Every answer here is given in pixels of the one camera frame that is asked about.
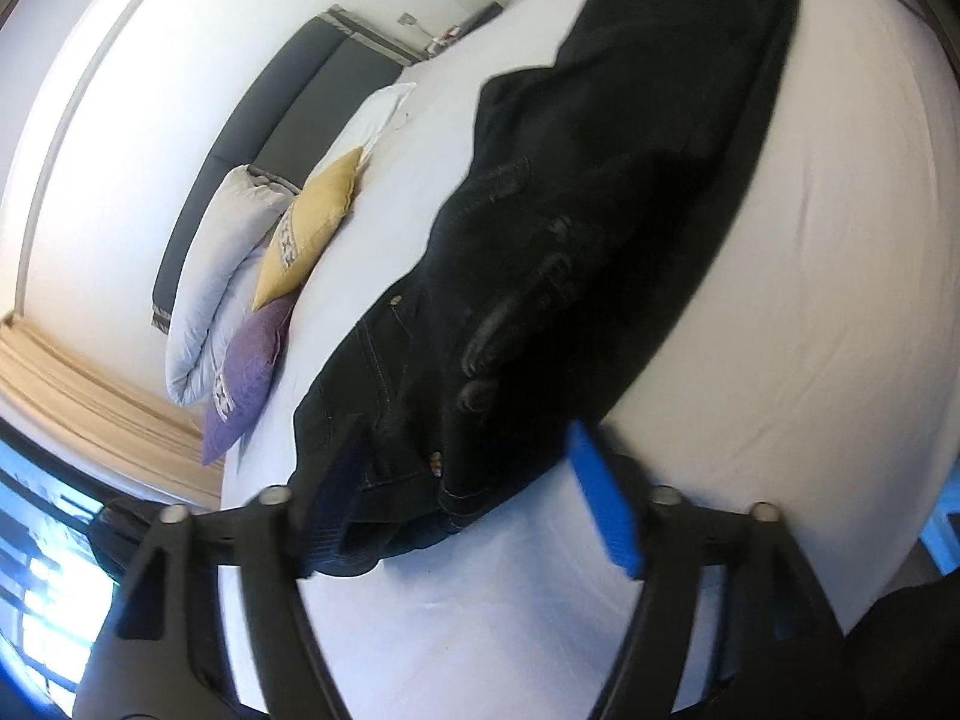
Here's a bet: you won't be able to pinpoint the white pillow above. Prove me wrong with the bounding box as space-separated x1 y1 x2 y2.
330 81 417 166

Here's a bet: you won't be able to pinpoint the purple cushion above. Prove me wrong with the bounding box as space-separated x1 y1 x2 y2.
201 296 296 466

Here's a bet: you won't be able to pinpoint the yellow cushion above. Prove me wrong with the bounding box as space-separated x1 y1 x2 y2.
251 146 366 312

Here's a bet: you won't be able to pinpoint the beige curtain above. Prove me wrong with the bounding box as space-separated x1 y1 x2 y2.
0 311 226 511

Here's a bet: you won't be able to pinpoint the dark cloth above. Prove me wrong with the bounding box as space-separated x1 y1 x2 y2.
844 570 960 720

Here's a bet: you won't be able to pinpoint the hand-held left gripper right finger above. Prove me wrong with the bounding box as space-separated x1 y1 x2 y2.
564 420 857 720

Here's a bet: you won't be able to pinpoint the folded light grey duvet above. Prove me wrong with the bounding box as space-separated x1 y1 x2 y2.
165 165 297 407

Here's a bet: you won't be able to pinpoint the dark grey padded headboard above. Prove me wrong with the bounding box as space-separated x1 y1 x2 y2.
150 17 406 335

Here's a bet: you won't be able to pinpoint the bed with white sheet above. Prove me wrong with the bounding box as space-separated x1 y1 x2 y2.
217 0 960 720

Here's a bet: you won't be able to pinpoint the dark grey nightstand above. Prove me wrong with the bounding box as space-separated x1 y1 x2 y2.
427 1 505 61

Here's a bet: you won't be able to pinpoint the black jacket on chair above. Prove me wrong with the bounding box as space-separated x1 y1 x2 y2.
86 495 162 582

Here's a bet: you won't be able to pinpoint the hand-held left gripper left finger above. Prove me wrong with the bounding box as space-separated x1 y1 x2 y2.
71 486 353 720

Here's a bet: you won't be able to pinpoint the black pants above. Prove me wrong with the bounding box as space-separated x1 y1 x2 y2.
289 0 807 580

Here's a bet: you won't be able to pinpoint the large black framed window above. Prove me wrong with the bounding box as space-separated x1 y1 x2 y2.
0 420 121 713

